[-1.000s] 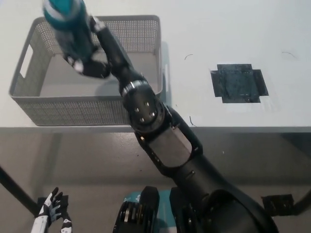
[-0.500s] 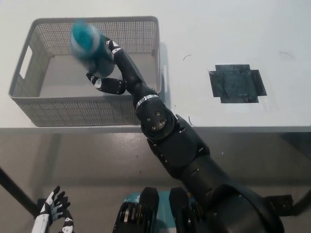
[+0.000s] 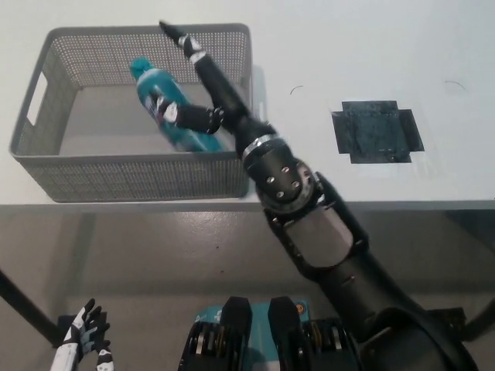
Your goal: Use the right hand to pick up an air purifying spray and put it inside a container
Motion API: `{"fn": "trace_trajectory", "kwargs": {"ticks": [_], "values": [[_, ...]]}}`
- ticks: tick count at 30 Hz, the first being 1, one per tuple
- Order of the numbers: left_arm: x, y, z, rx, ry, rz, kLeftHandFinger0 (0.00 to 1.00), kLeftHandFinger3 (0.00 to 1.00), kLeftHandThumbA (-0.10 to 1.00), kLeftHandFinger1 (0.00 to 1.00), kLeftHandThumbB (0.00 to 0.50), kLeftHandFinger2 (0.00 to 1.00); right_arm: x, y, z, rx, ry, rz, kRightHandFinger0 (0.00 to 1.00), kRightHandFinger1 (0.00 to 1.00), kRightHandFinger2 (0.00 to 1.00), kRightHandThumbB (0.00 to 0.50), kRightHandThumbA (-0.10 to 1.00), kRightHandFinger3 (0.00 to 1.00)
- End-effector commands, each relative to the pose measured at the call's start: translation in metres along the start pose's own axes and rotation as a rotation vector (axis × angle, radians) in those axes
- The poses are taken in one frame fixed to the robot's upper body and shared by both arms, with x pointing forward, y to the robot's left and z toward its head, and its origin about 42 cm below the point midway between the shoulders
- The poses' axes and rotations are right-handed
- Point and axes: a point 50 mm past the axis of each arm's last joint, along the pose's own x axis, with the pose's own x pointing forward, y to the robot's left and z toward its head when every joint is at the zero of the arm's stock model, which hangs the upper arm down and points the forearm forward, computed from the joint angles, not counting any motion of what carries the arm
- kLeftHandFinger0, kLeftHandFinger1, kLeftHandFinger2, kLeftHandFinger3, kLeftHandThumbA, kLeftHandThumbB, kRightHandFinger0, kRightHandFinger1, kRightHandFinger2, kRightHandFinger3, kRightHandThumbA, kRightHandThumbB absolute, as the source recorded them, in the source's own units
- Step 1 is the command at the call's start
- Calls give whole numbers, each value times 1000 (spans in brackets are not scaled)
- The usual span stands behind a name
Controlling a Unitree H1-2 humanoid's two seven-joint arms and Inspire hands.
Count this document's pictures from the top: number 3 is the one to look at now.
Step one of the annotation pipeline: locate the teal air freshener spray can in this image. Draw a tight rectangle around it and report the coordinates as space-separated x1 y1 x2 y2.
128 56 226 154

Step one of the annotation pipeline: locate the robot torso black teal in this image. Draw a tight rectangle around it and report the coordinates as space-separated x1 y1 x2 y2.
176 296 363 371

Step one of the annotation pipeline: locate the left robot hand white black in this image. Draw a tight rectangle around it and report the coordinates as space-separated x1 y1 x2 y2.
53 298 115 371

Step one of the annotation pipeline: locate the grey perforated plastic basket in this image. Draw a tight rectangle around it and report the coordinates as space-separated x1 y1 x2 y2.
9 22 267 204

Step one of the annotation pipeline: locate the black tape patch on table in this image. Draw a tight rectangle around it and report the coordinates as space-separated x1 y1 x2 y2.
331 100 425 166

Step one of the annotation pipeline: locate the black table leg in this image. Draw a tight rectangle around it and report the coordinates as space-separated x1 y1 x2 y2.
0 267 60 348
461 281 495 343

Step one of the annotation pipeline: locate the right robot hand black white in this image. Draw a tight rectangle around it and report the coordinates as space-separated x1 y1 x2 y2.
155 20 278 155

